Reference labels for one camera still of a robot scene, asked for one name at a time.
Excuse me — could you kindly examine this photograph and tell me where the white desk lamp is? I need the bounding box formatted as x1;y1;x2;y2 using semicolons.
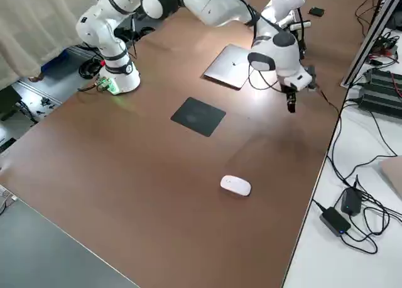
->
271;0;308;61

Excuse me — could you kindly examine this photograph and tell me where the grey side table panel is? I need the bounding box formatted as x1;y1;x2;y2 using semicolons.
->
0;198;141;288

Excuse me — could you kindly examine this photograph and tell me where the black lamp power cable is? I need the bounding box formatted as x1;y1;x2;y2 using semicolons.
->
313;85;359;188

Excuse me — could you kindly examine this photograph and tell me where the aluminium camera post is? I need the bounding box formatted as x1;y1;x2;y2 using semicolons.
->
340;0;402;88

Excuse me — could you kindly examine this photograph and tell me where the black adapter cable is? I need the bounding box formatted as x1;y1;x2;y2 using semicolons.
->
312;174;402;256

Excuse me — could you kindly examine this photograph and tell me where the black mouse pad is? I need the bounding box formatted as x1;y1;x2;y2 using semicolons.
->
170;96;227;138

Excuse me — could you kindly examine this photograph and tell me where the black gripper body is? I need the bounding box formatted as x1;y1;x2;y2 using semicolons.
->
294;28;308;61
282;82;299;96

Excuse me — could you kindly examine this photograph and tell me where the red and black wire bundle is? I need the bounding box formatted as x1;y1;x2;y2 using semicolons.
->
367;28;402;69

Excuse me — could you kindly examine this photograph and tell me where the coiled black cable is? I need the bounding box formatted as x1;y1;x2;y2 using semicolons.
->
78;55;106;80

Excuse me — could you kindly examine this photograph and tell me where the white mouse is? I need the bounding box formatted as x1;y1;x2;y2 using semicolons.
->
219;174;253;197

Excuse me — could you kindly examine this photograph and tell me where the silver laptop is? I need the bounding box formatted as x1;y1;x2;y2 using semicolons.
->
203;43;261;91

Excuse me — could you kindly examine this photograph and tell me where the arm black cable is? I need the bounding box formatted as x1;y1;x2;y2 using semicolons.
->
130;0;285;91

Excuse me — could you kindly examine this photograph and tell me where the beige curtain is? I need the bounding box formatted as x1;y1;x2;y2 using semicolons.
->
0;0;98;89

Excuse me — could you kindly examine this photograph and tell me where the black power adapter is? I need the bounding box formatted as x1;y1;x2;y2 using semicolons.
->
319;206;352;237
340;187;363;216

